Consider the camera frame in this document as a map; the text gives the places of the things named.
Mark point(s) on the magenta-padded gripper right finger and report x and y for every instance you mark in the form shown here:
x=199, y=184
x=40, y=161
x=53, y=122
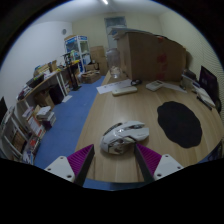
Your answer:
x=150, y=160

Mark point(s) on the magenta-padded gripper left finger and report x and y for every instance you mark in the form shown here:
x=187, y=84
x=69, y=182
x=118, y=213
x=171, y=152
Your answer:
x=80, y=160

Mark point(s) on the white and grey computer mouse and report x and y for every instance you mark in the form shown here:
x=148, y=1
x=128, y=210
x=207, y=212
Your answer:
x=123, y=136

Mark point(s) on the black scalloped mouse pad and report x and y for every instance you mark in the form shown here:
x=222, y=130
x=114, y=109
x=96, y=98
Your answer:
x=180, y=123

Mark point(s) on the shelf unit with books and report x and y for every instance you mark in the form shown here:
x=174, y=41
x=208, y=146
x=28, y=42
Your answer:
x=20, y=136

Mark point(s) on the white paper sheet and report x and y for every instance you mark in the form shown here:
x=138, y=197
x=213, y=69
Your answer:
x=175, y=87
x=108, y=87

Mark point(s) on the black marker pen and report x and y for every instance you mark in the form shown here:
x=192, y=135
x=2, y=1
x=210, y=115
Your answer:
x=204, y=102

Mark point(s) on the open cardboard box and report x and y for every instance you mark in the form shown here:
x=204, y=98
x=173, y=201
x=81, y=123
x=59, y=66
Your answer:
x=90, y=77

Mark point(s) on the open white notebook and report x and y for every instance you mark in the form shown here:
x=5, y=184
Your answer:
x=204, y=95

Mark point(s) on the black floor stand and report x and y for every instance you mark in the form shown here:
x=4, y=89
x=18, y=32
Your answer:
x=72, y=73

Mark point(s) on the black computer monitor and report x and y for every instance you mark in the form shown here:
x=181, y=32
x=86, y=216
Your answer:
x=209, y=81

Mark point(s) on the large brown cardboard box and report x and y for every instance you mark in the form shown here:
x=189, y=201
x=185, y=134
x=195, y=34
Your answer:
x=146, y=56

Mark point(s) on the tall stacked cardboard boxes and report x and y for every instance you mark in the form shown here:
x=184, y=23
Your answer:
x=99, y=58

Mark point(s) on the clear plastic water jug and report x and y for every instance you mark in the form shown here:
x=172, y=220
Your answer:
x=113, y=61

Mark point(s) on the glass-door display cabinet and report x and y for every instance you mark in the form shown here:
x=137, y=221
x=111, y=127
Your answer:
x=78, y=50

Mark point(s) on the grey door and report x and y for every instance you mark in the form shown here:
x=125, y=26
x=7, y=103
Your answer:
x=115, y=25

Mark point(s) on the ceiling tube light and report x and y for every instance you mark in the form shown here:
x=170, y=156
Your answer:
x=105, y=2

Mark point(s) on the round wall clock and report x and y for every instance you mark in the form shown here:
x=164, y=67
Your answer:
x=64, y=31

